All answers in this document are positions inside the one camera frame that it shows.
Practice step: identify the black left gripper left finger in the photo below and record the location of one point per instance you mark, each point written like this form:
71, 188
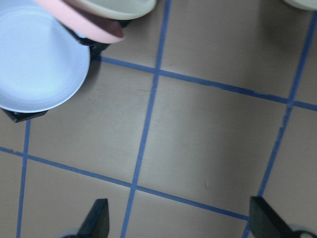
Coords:
96, 223

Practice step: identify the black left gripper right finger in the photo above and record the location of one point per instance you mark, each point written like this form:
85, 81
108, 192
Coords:
265, 222

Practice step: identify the blue plate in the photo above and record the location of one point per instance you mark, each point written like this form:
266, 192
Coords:
37, 62

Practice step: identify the pink plate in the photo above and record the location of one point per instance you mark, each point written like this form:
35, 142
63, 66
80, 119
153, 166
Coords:
93, 27

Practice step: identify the cream plate in rack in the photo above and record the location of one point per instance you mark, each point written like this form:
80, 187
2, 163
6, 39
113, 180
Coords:
118, 9

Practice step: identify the black dish rack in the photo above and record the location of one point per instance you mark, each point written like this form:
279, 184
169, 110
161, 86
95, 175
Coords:
94, 44

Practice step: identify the cream bowl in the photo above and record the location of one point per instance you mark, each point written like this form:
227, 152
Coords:
310, 5

